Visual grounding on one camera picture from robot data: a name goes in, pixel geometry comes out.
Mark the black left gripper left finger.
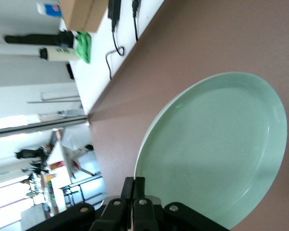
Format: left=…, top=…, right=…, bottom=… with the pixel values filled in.
left=26, top=177, right=135, bottom=231

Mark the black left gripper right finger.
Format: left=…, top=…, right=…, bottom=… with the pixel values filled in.
left=132, top=177, right=232, bottom=231

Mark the pale green round plate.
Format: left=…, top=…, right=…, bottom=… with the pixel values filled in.
left=133, top=71, right=288, bottom=231

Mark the grey metal pole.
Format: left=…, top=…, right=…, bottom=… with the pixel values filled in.
left=0, top=115, right=90, bottom=140

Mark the white workbench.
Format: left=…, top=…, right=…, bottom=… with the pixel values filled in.
left=59, top=0, right=165, bottom=116

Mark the white bottle with black cap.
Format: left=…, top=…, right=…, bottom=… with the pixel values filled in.
left=39, top=47, right=79, bottom=62

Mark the green cloth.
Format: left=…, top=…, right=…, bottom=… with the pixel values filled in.
left=73, top=31, right=92, bottom=64

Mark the brown table cover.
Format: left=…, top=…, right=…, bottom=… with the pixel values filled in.
left=86, top=0, right=289, bottom=231

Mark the brown cardboard box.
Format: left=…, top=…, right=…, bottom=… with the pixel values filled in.
left=57, top=0, right=109, bottom=33

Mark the black power adapter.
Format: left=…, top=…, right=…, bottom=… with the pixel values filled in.
left=107, top=0, right=121, bottom=21

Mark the blue and white bottle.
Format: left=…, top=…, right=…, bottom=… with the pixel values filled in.
left=37, top=2, right=63, bottom=17

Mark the grey metal rail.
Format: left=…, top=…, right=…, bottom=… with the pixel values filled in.
left=26, top=91, right=81, bottom=104

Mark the black adapter cable with loop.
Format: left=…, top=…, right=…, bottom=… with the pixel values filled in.
left=105, top=19, right=126, bottom=80

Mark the black plug cable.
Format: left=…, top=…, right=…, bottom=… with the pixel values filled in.
left=131, top=0, right=142, bottom=43

